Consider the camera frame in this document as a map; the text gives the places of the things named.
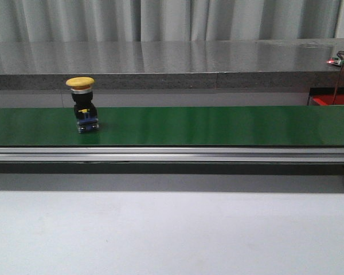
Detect yellow mushroom push button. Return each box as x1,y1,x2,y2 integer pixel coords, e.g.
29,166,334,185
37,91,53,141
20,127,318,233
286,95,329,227
65,77,99,133

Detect grey stone counter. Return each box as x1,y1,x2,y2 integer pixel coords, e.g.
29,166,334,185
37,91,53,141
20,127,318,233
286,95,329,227
0,38,344,90

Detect green conveyor belt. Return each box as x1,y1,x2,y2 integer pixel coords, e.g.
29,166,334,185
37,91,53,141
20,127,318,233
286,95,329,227
0,105,344,146

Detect red plastic bin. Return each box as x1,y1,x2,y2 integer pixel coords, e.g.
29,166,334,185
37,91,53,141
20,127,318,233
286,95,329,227
310,95,344,106

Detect small green circuit board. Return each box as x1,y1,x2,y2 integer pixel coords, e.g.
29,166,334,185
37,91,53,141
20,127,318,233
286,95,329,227
326,50,344,67

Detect grey curtain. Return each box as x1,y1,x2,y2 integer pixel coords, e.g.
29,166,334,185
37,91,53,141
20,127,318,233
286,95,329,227
0,1,341,42

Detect aluminium conveyor frame rail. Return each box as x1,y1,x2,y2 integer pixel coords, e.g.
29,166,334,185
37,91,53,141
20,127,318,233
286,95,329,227
0,147,344,163

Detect thin dark wire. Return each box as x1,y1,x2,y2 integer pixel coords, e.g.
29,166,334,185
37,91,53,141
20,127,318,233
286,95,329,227
331,64,344,106

